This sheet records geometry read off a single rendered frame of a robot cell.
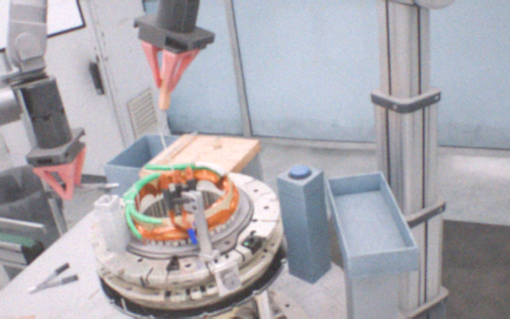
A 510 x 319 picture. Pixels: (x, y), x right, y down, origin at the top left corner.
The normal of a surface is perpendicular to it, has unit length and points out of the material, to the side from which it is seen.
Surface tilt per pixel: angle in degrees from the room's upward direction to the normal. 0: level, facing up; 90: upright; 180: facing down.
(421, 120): 90
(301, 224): 90
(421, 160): 90
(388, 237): 0
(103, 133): 90
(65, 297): 0
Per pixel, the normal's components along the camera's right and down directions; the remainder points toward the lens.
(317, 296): -0.13, -0.89
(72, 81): -0.38, 0.46
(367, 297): 0.03, 0.44
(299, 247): -0.67, 0.41
